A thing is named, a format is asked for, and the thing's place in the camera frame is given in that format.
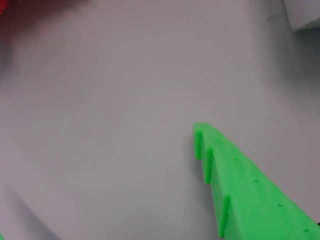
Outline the white box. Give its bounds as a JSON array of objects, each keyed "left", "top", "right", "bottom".
[{"left": 284, "top": 0, "right": 320, "bottom": 33}]

